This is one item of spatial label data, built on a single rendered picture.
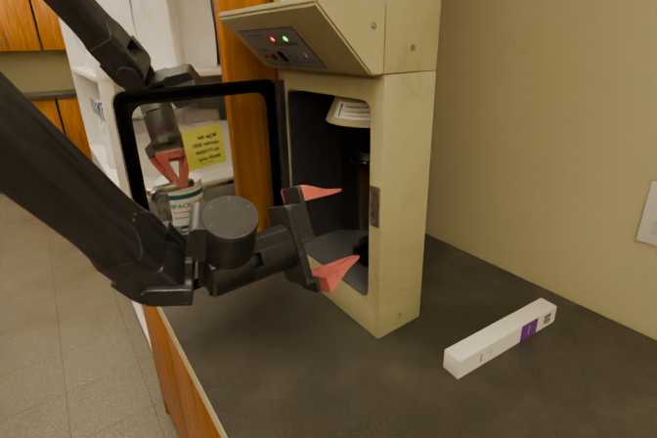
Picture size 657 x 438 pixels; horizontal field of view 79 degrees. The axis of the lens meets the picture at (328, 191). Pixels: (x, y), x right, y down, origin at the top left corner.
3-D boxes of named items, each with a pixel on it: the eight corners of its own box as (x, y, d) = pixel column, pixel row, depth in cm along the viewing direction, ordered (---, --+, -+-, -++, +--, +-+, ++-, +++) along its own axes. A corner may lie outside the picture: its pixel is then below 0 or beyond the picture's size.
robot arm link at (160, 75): (121, 49, 75) (110, 71, 69) (178, 30, 74) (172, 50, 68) (156, 102, 84) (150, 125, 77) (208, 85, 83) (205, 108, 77)
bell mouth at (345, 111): (375, 109, 88) (375, 82, 86) (439, 119, 75) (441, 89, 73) (308, 118, 79) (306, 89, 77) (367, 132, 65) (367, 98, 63)
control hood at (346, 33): (277, 66, 82) (273, 14, 78) (385, 74, 57) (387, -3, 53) (223, 69, 76) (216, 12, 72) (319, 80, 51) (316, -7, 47)
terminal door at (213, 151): (285, 252, 95) (274, 77, 81) (154, 306, 76) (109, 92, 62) (284, 251, 95) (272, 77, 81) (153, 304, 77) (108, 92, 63)
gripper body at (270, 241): (299, 201, 49) (242, 219, 46) (321, 281, 50) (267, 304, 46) (279, 204, 55) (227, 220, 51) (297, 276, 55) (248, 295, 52)
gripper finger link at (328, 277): (362, 222, 53) (301, 243, 49) (375, 273, 54) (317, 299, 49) (335, 223, 59) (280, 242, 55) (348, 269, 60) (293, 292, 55)
